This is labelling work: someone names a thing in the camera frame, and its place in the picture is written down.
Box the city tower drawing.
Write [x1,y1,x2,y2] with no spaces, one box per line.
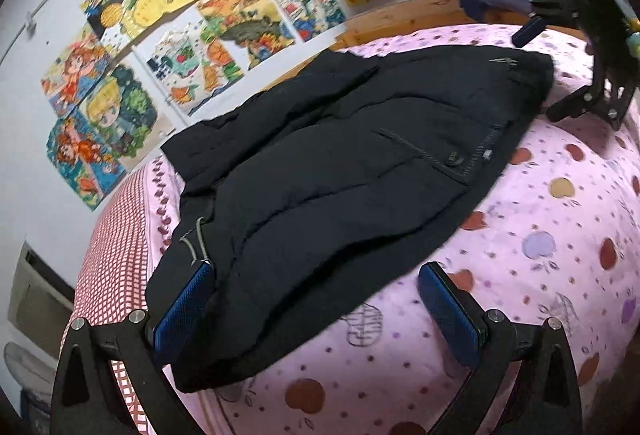
[256,0,347,44]

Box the grey door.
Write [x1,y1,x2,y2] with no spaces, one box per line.
[7,240,77,342]

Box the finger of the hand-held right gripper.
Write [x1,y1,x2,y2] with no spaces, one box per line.
[545,35,639,132]
[511,0,577,48]

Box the blond character drawing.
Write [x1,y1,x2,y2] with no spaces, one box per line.
[80,62,177,162]

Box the orange-haired girl drawing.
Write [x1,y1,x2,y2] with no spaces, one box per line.
[45,115,127,212]

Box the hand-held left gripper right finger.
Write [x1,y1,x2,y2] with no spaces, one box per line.
[419,262,583,435]

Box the orange landscape drawing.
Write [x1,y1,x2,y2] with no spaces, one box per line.
[195,0,297,72]

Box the black padded jacket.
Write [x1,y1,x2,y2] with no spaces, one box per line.
[145,46,557,393]

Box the red checked pillow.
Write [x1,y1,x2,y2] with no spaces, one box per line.
[60,155,187,435]

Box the electric fan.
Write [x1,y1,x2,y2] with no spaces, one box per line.
[2,340,57,397]

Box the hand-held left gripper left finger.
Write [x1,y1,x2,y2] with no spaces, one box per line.
[50,260,216,435]

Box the drink cup oranges drawing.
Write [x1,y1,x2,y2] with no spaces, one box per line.
[145,22,247,117]

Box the yellow moon drawing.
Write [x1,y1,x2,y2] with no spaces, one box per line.
[81,0,152,54]

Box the swimming girl drawing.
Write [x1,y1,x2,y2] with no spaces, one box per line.
[40,32,117,117]

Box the pink apple-print quilt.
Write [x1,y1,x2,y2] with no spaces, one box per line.
[150,22,640,435]

